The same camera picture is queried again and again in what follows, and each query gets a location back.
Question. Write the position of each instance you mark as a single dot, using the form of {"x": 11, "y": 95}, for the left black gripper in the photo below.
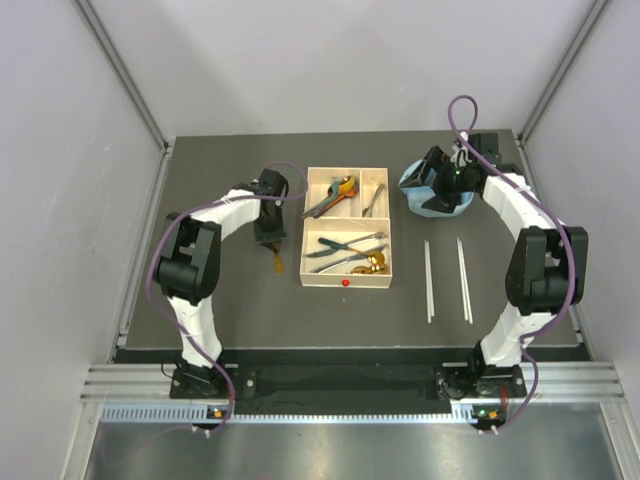
{"x": 268, "y": 238}

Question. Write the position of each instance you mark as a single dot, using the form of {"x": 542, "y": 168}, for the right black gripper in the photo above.
{"x": 441, "y": 162}

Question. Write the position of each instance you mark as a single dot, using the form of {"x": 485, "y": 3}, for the gold butter knife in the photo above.
{"x": 277, "y": 260}

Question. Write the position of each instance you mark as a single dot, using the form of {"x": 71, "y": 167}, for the cream divided utensil box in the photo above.
{"x": 347, "y": 238}

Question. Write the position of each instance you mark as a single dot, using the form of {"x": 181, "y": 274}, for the orange silicone spoon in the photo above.
{"x": 332, "y": 201}

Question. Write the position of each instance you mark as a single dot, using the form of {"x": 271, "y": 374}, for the plain gold spoon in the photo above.
{"x": 378, "y": 264}

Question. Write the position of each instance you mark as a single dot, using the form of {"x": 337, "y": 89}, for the ornate gold spoon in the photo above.
{"x": 369, "y": 270}

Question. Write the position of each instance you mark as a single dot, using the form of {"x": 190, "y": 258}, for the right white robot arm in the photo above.
{"x": 547, "y": 269}

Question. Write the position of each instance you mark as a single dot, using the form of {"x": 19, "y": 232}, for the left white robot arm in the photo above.
{"x": 186, "y": 266}

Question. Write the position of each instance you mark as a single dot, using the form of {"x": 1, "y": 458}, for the light blue headphones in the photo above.
{"x": 424, "y": 202}

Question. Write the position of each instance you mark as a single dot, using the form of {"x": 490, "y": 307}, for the white chopstick inner right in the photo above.
{"x": 464, "y": 280}

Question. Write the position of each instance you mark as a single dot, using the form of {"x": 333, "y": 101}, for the silver fork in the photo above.
{"x": 367, "y": 212}

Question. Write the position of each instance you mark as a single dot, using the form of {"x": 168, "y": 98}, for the silver knife lower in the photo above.
{"x": 348, "y": 259}

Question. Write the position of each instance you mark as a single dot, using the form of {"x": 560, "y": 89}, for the dark teal handled knife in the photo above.
{"x": 331, "y": 247}

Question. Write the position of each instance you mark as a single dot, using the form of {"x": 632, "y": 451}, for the right aluminium frame post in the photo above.
{"x": 569, "y": 55}

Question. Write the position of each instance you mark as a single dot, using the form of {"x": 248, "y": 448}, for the aluminium frame post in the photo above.
{"x": 569, "y": 55}
{"x": 99, "y": 32}

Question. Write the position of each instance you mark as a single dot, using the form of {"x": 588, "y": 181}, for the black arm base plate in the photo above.
{"x": 262, "y": 381}

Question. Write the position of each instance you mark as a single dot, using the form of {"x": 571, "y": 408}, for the slotted cable duct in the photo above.
{"x": 212, "y": 415}

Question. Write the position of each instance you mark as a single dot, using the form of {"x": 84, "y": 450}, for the aluminium front rail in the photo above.
{"x": 559, "y": 382}

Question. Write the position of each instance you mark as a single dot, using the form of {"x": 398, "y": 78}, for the left aluminium frame post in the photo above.
{"x": 99, "y": 32}

